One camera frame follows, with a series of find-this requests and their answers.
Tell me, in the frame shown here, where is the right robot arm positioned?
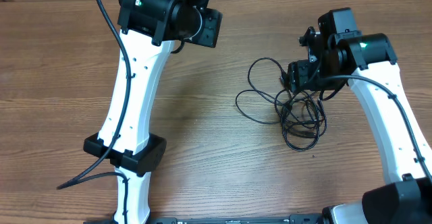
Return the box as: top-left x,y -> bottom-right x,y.
285,8 -> 431,223

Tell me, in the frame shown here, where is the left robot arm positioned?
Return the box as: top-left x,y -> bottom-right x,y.
83,0 -> 222,223

